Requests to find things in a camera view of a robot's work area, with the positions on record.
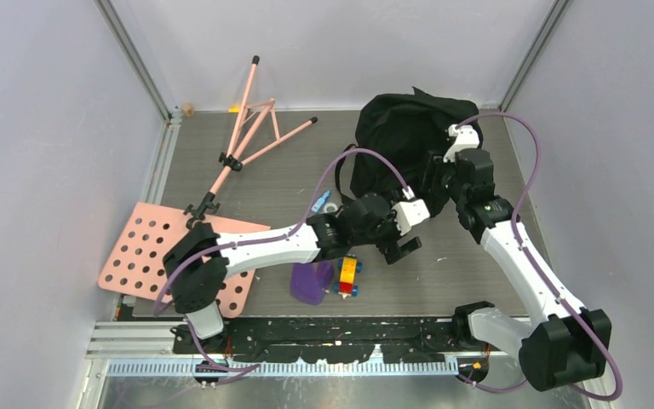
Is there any pink tripod stand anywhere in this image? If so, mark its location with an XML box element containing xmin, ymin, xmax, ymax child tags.
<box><xmin>183</xmin><ymin>55</ymin><xmax>318</xmax><ymax>229</ymax></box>

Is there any colourful toy block car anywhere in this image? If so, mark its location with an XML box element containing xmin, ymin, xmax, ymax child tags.
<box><xmin>333</xmin><ymin>255</ymin><xmax>362</xmax><ymax>298</ymax></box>

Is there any clear tape roll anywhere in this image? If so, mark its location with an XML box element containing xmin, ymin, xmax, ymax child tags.
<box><xmin>323</xmin><ymin>202</ymin><xmax>340</xmax><ymax>213</ymax></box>

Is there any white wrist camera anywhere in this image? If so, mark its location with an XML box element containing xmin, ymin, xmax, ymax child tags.
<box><xmin>392</xmin><ymin>199</ymin><xmax>430</xmax><ymax>236</ymax></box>
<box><xmin>443</xmin><ymin>124</ymin><xmax>480</xmax><ymax>163</ymax></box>

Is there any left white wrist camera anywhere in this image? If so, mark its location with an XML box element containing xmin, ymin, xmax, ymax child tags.
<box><xmin>392</xmin><ymin>199</ymin><xmax>430</xmax><ymax>236</ymax></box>

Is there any blue correction tape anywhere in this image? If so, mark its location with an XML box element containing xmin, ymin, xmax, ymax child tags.
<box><xmin>311</xmin><ymin>190</ymin><xmax>331</xmax><ymax>213</ymax></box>

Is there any purple stapler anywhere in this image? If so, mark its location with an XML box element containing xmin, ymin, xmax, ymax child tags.
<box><xmin>290</xmin><ymin>261</ymin><xmax>335</xmax><ymax>306</ymax></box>

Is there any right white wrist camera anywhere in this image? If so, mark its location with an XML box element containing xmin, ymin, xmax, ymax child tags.
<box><xmin>443</xmin><ymin>124</ymin><xmax>480</xmax><ymax>163</ymax></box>

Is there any pink perforated stand board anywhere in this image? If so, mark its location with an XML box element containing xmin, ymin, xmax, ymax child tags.
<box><xmin>98</xmin><ymin>202</ymin><xmax>270</xmax><ymax>319</ymax></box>

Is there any aluminium frame rail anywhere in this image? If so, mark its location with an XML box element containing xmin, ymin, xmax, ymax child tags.
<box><xmin>76</xmin><ymin>321</ymin><xmax>593</xmax><ymax>408</ymax></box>

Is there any black backpack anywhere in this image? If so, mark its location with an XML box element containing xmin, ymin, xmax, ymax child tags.
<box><xmin>335</xmin><ymin>87</ymin><xmax>479</xmax><ymax>217</ymax></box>

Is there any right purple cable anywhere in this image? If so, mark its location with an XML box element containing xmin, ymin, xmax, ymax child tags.
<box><xmin>453</xmin><ymin>112</ymin><xmax>624</xmax><ymax>403</ymax></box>

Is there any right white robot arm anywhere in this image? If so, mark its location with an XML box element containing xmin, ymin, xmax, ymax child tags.
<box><xmin>422</xmin><ymin>148</ymin><xmax>612</xmax><ymax>391</ymax></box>

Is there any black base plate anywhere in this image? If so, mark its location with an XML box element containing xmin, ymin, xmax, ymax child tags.
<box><xmin>170</xmin><ymin>316</ymin><xmax>497</xmax><ymax>364</ymax></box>

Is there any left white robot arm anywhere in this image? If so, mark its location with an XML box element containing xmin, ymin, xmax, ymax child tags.
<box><xmin>163</xmin><ymin>193</ymin><xmax>430</xmax><ymax>353</ymax></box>

